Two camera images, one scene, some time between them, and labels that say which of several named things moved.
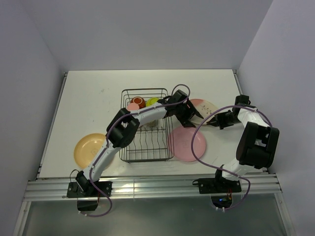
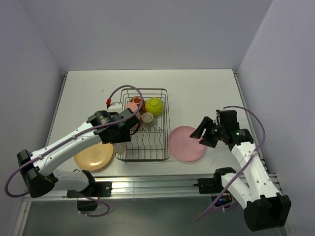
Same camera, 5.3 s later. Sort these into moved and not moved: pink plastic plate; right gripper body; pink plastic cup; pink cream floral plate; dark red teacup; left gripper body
Moved: left gripper body; right gripper body; pink cream floral plate
Not moved: dark red teacup; pink plastic plate; pink plastic cup
